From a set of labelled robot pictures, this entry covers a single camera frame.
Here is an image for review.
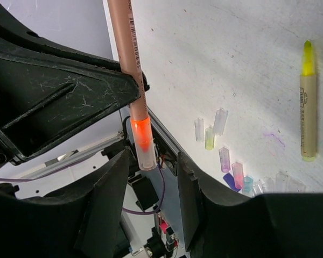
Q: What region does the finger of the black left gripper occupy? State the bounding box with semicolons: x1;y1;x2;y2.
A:
0;4;140;166

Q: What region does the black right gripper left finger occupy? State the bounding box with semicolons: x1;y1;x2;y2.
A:
0;150;129;257

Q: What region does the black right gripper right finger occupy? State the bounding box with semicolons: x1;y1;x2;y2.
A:
177;152;323;257

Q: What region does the blue marker cap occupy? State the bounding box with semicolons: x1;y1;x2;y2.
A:
223;173;243;192

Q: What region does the pink pen cap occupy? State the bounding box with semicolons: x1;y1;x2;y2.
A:
231;162;244;189

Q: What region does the violet pen cap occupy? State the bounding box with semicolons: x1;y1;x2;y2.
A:
219;147;230;173

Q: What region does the yellow pen cap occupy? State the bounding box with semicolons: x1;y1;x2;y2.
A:
205;126;215;151

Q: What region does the clear blue pen cap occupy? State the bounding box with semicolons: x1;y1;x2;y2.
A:
213;107;228;135

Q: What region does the orange pen edge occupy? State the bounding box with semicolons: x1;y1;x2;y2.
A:
108;0;157;171

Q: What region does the yellow pen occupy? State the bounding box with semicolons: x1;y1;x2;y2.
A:
299;40;317;162

